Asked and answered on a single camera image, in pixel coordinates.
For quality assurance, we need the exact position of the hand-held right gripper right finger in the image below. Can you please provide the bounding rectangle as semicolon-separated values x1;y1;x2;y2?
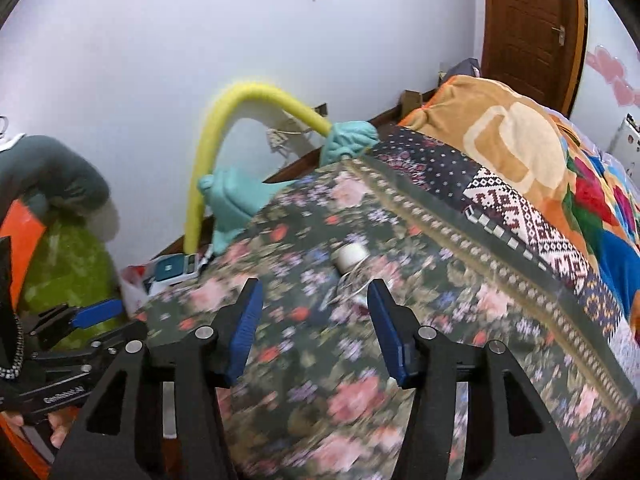
366;278;579;480

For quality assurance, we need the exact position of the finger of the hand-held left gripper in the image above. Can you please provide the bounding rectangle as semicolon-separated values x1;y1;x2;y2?
30;319;149;367
27;299;124;337

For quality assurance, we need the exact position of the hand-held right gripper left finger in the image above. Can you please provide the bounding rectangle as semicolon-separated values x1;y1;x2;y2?
50;279;264;480

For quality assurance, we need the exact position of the small white roll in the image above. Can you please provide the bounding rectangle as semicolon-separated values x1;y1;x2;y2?
332;244;369;273

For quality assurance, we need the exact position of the person's left hand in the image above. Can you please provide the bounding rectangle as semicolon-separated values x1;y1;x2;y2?
5;405;81;450

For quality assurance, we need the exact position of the green bag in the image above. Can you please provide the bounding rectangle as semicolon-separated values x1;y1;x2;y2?
22;215;121;356

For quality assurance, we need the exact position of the dark floral bedspread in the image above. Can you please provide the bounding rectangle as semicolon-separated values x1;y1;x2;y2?
135;157;636;480

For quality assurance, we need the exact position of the teal and white box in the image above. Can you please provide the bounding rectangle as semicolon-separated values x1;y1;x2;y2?
145;252;211;296

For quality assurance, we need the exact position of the orange box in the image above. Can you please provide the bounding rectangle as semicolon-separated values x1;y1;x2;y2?
0;199;51;306

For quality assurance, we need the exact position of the teal cloth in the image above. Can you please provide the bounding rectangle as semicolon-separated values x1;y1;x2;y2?
319;120;379;167
197;169;291;256

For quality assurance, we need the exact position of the grey-green cushion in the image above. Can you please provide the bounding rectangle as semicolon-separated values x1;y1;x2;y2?
0;134;111;211

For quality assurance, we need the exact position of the patchwork quilt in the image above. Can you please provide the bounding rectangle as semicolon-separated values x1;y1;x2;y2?
357;125;640;376

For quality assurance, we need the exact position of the yellow foam tube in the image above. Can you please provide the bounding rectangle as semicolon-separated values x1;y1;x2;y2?
184;79;333;256

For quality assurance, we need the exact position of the colourful printed blanket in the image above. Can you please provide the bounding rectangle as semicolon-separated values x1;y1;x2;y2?
397;75;640;331

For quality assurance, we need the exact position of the dark grey pillow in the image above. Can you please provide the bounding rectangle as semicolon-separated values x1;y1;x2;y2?
440;57;482;81

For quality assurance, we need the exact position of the small white cabinet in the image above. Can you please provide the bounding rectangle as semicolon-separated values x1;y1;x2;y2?
607;115;640;161

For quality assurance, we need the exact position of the brown wooden door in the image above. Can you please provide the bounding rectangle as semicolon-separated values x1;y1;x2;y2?
482;0;586;116

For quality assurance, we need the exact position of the white wardrobe with heart stickers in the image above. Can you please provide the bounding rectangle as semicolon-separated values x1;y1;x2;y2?
570;0;640;161

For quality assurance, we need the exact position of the black white braided cord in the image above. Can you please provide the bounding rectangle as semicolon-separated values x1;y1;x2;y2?
0;310;26;381

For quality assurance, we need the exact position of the wooden bed frame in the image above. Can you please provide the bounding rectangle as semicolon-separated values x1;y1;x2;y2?
262;87;441;186

